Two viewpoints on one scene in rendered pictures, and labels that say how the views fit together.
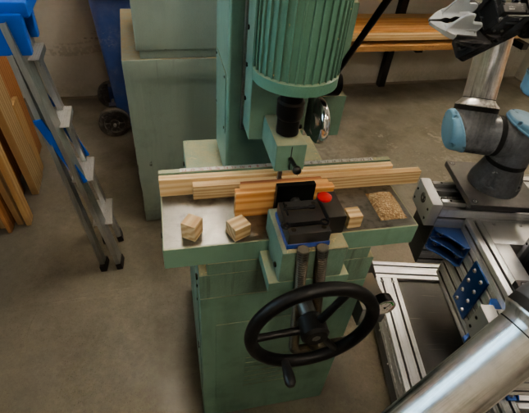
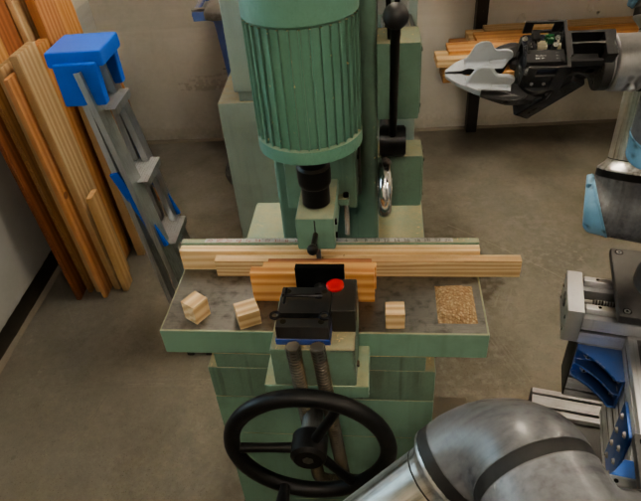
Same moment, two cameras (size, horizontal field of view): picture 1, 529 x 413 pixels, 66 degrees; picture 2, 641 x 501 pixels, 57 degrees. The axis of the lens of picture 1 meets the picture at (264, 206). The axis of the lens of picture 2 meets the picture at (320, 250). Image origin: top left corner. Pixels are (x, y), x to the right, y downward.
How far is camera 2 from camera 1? 0.42 m
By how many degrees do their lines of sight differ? 19
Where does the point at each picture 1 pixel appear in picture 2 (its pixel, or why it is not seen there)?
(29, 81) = (104, 132)
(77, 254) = not seen: hidden behind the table
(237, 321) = (269, 431)
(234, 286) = (253, 385)
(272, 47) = (261, 109)
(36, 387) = (88, 477)
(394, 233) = (455, 343)
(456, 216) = (610, 332)
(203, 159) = (271, 227)
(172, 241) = (174, 321)
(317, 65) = (311, 129)
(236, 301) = not seen: hidden behind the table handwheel
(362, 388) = not seen: outside the picture
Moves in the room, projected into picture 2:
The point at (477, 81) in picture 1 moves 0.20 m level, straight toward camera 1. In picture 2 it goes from (622, 137) to (565, 180)
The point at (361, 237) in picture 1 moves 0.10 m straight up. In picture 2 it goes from (405, 342) to (407, 301)
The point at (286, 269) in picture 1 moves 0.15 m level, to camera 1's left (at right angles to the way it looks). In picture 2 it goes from (280, 369) to (203, 348)
